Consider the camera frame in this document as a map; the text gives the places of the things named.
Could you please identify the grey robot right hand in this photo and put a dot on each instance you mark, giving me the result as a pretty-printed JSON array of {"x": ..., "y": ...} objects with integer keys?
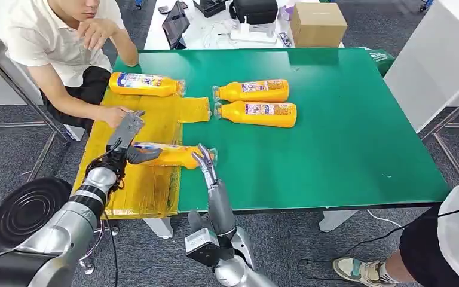
[{"x": 219, "y": 210}]

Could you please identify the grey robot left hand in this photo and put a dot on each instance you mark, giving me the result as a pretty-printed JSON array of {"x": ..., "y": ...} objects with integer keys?
[{"x": 126, "y": 132}]

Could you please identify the orange drink bottle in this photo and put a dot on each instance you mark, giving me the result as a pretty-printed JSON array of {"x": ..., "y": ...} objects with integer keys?
[
  {"x": 142, "y": 85},
  {"x": 253, "y": 94},
  {"x": 174, "y": 156},
  {"x": 261, "y": 118}
]

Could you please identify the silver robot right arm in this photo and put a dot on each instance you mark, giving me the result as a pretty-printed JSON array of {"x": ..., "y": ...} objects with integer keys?
[{"x": 233, "y": 275}]

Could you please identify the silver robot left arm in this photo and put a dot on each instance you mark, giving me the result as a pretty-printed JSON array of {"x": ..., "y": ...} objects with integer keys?
[{"x": 75, "y": 222}]

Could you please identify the person's right hand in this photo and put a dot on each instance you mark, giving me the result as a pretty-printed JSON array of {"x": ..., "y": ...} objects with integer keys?
[{"x": 112, "y": 115}]

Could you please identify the person's hand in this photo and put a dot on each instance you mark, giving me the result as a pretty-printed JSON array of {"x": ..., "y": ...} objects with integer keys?
[
  {"x": 112, "y": 115},
  {"x": 95, "y": 33}
]

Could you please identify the white table leg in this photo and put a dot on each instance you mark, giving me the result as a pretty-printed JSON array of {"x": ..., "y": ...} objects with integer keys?
[
  {"x": 334, "y": 220},
  {"x": 162, "y": 229}
]

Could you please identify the yellow plastic sheet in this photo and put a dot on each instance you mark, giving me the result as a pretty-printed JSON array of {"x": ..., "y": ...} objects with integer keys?
[{"x": 150, "y": 190}]

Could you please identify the person's left hand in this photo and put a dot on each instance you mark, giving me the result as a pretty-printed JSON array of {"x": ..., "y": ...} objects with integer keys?
[{"x": 95, "y": 33}]

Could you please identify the person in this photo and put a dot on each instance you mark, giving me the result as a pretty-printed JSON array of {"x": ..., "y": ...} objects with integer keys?
[
  {"x": 51, "y": 39},
  {"x": 455, "y": 237}
]

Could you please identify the dark tablet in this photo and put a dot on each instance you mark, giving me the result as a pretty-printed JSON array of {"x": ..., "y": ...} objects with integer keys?
[{"x": 175, "y": 23}]

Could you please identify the chrome stool base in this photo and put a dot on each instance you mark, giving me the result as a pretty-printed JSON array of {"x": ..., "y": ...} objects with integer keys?
[{"x": 91, "y": 253}]

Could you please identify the dark phone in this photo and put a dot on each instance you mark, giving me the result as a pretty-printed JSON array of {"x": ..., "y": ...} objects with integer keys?
[{"x": 164, "y": 10}]

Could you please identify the white desk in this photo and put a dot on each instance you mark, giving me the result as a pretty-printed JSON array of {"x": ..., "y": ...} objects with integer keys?
[{"x": 209, "y": 29}]

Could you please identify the green table mat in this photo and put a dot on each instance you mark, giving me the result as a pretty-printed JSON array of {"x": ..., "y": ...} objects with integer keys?
[{"x": 332, "y": 138}]

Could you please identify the black tray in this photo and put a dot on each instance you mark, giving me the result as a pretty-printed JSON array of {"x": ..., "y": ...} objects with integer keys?
[{"x": 209, "y": 7}]

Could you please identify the white green sneaker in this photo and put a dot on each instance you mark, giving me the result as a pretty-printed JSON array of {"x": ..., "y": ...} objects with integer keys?
[{"x": 362, "y": 272}]

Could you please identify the white power strip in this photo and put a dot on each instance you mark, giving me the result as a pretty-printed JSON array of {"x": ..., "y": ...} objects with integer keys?
[{"x": 253, "y": 36}]

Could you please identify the black bag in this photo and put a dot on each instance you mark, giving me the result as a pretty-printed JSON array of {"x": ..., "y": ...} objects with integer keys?
[{"x": 255, "y": 11}]

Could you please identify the purple packet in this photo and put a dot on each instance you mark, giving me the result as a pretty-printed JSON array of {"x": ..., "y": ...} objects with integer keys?
[{"x": 285, "y": 12}]

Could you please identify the brown cardboard box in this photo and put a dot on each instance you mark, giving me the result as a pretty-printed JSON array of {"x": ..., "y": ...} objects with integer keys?
[{"x": 318, "y": 27}]

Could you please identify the green bin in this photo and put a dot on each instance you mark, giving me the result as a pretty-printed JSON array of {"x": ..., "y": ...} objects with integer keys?
[{"x": 382, "y": 61}]

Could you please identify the white side table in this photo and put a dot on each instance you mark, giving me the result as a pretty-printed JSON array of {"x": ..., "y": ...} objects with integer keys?
[{"x": 435, "y": 59}]

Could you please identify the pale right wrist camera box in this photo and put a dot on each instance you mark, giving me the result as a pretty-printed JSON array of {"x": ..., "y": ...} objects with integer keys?
[{"x": 202, "y": 243}]

